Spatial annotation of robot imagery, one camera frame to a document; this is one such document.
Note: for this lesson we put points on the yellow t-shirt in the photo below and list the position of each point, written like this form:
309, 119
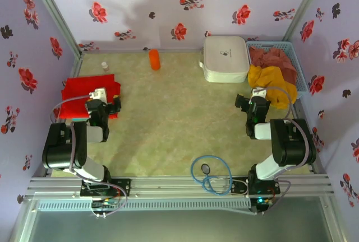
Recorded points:
266, 78

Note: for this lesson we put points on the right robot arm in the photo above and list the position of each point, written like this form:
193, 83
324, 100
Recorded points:
291, 144

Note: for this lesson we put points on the teal folded cloth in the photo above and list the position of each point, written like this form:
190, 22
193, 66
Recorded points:
80, 119

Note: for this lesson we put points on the red folded t-shirt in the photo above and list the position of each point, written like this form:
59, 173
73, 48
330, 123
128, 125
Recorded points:
81, 90

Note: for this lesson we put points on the small white pill bottle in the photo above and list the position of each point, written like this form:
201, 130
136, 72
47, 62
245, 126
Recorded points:
104, 67

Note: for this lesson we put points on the white zipped case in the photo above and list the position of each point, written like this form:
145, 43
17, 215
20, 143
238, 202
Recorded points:
224, 62

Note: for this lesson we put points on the dusty pink t-shirt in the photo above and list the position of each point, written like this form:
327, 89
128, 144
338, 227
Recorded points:
277, 58

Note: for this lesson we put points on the orange plastic bottle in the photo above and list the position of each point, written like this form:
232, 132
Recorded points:
154, 60

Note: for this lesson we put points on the blue stethoscope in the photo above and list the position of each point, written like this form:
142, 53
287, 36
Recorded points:
227, 169

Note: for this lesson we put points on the light blue plastic basket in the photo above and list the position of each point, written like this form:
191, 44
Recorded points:
294, 54

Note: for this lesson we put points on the black board with green light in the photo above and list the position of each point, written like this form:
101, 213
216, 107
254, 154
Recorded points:
262, 201

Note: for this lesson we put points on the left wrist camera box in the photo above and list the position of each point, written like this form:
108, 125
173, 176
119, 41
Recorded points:
98, 94

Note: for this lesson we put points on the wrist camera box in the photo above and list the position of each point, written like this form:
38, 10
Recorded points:
258, 93
98, 94

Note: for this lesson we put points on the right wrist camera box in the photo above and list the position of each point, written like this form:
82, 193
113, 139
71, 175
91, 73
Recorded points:
258, 93

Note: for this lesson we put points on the aluminium side rail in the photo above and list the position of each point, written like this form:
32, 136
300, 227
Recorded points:
75, 68
319, 167

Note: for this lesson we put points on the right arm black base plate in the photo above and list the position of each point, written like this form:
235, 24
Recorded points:
239, 187

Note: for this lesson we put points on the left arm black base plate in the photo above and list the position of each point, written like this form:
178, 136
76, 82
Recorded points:
124, 187

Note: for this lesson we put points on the aluminium front frame rail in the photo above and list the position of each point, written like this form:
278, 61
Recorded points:
174, 186

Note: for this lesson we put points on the aluminium corner post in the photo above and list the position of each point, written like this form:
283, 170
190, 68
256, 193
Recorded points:
53, 12
305, 4

